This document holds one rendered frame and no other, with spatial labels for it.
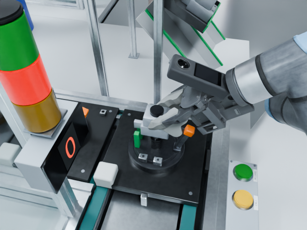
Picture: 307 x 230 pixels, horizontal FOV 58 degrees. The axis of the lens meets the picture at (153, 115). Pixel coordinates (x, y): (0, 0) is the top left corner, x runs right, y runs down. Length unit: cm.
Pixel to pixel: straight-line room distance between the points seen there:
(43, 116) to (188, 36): 59
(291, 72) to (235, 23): 286
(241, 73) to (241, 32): 270
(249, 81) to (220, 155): 30
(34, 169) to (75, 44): 96
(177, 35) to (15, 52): 60
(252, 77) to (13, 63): 34
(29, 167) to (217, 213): 41
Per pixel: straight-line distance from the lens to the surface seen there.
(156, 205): 69
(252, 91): 48
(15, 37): 31
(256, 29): 328
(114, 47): 124
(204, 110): 52
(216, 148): 73
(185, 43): 86
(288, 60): 46
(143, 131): 62
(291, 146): 94
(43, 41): 136
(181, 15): 69
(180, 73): 48
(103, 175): 65
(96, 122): 77
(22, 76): 33
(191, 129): 61
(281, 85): 48
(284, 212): 81
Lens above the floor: 154
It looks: 47 degrees down
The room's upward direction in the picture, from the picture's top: straight up
